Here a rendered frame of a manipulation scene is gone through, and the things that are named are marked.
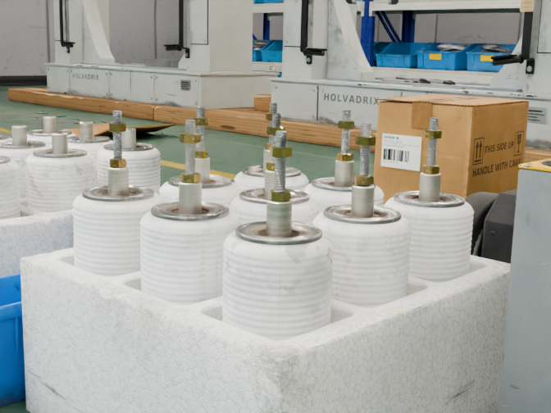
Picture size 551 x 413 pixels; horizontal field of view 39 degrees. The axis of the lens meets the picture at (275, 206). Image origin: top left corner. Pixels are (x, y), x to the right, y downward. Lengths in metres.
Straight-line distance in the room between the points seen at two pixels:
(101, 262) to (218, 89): 3.36
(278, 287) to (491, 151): 1.20
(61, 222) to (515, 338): 0.62
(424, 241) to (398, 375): 0.16
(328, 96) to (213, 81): 0.89
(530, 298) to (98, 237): 0.42
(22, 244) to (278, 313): 0.50
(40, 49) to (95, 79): 2.80
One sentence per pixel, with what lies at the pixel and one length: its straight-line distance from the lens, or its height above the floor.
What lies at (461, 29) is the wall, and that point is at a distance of 10.62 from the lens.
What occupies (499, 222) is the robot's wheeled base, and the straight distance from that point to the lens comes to 1.15.
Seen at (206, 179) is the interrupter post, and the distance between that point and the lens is 0.92.
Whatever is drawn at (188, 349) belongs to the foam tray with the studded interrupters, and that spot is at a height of 0.16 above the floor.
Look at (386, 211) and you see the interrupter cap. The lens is 0.78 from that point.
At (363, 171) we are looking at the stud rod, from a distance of 0.76.
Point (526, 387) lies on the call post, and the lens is 0.77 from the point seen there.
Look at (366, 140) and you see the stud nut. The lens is 0.75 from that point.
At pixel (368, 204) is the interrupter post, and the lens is 0.76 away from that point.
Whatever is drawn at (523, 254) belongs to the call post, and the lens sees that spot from 0.73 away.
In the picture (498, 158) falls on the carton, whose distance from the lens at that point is 1.84.
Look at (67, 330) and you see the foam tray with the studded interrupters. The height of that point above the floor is 0.12.
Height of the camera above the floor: 0.41
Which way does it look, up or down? 12 degrees down
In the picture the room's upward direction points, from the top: 1 degrees clockwise
